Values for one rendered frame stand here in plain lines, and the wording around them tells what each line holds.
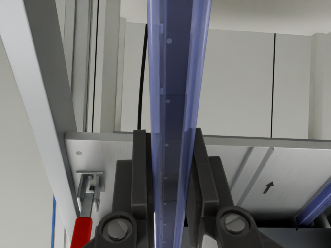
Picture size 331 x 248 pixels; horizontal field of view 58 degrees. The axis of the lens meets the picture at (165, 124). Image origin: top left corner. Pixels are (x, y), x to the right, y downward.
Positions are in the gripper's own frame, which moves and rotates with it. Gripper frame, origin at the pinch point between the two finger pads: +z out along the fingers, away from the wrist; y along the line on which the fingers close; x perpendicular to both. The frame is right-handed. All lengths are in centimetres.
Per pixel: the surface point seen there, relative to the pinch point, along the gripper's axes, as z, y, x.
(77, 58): 39.9, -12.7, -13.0
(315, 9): 71, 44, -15
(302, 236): 13.4, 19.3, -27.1
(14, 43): 10.6, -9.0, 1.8
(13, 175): 126, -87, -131
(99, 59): 173, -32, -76
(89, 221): 9.4, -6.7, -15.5
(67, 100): 16.6, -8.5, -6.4
